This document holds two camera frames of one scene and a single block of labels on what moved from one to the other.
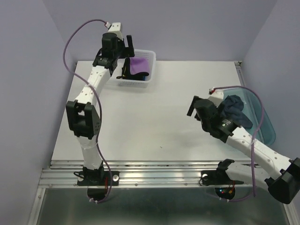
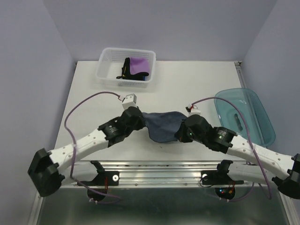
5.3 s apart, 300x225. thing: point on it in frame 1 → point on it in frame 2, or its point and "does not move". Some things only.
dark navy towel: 232,108 → 163,126
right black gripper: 191,107 → 181,136
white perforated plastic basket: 149,54 does not move
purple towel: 138,64 does not move
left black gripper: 128,52 → 141,123
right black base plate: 220,177 does not move
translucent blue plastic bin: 252,107 does not move
